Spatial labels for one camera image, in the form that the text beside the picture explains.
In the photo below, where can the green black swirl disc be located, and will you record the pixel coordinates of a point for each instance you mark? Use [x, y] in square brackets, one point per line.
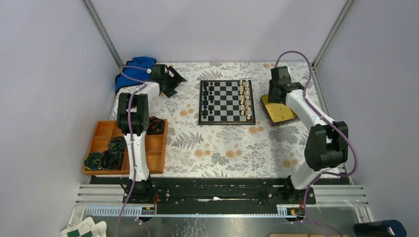
[93, 161]

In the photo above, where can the orange compartment tray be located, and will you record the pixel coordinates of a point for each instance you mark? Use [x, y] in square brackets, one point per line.
[155, 147]

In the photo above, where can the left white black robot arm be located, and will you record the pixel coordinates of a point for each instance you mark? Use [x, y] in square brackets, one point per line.
[133, 120]

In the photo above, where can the black orange swirl object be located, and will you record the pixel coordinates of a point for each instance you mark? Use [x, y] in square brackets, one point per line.
[156, 126]

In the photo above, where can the dark green swirl object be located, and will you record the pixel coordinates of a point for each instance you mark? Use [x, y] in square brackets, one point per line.
[117, 144]

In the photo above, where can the black white chess board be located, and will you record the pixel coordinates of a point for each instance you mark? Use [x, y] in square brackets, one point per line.
[219, 103]

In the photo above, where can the blue cloth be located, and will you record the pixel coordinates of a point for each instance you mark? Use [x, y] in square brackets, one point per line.
[137, 75]

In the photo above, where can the dark blue bottle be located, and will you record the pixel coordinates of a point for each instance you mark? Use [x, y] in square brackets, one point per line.
[385, 228]

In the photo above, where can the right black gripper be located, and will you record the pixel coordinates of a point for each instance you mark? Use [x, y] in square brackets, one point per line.
[271, 98]

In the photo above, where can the black swirl coaster in tray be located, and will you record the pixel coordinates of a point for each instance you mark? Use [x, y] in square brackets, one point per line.
[112, 160]

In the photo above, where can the folded green chess mat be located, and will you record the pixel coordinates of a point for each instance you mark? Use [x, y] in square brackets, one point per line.
[86, 228]

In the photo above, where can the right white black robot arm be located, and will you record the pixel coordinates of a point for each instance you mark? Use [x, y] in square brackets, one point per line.
[325, 147]

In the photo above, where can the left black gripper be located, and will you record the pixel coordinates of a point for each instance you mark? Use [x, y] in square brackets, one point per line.
[168, 81]

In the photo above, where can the black mounting base rail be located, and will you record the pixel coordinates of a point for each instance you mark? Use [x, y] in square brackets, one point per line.
[176, 190]

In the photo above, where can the gold tin box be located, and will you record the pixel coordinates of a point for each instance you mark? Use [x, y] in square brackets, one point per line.
[277, 114]

